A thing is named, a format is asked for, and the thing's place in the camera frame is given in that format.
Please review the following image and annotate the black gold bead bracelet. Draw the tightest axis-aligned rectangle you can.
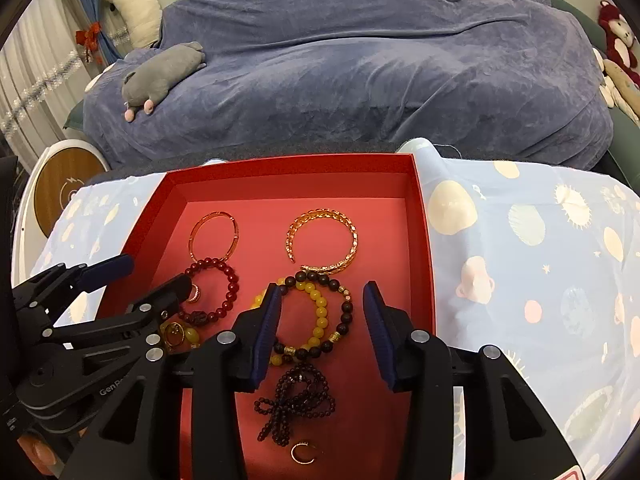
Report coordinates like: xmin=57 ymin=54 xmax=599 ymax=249
xmin=271 ymin=270 xmax=356 ymax=362

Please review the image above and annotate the beige plush toy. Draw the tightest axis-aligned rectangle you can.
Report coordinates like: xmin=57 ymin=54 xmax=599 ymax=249
xmin=593 ymin=48 xmax=640 ymax=127

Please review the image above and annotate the blue curtain with red bow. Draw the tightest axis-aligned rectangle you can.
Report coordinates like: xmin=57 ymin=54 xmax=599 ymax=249
xmin=67 ymin=0 xmax=124 ymax=66

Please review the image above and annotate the light blue patterned tablecloth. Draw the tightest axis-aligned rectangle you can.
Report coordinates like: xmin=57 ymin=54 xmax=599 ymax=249
xmin=34 ymin=140 xmax=639 ymax=479

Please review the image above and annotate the grey plush mouse toy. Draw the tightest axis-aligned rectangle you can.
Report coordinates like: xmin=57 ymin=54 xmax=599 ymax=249
xmin=122 ymin=41 xmax=206 ymax=122

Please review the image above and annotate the thin gold bangle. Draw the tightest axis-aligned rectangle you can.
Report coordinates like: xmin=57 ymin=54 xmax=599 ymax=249
xmin=188 ymin=210 xmax=240 ymax=263

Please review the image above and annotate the dark garnet bead strand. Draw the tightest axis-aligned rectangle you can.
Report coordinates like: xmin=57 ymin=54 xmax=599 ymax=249
xmin=254 ymin=363 xmax=336 ymax=446

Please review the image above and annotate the red shallow tray box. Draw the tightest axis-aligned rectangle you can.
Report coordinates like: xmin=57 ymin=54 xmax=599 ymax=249
xmin=98 ymin=154 xmax=435 ymax=479

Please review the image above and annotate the round wooden white table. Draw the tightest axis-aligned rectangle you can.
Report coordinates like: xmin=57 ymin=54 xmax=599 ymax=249
xmin=11 ymin=139 xmax=110 ymax=286

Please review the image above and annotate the gold chain cuff bracelet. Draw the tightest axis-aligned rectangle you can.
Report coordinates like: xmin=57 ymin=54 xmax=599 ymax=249
xmin=284 ymin=207 xmax=359 ymax=276

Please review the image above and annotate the yellow amber bead bracelet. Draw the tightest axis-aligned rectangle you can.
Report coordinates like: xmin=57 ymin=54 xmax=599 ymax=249
xmin=158 ymin=320 xmax=202 ymax=354

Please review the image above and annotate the red monkey plush toy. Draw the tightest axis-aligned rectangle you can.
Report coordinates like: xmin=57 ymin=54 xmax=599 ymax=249
xmin=598 ymin=0 xmax=639 ymax=86

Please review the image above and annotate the orange bead bracelet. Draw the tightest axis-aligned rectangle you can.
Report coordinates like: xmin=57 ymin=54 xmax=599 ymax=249
xmin=249 ymin=276 xmax=330 ymax=366

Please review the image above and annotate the dark red bead bracelet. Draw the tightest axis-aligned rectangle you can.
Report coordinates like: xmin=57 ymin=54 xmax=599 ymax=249
xmin=177 ymin=257 xmax=241 ymax=328

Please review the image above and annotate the blue-grey sofa cover blanket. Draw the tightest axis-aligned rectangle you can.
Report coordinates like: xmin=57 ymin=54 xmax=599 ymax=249
xmin=81 ymin=0 xmax=615 ymax=172

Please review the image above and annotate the white plush sheep toy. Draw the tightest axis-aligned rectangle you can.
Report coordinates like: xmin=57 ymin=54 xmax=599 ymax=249
xmin=105 ymin=0 xmax=163 ymax=49

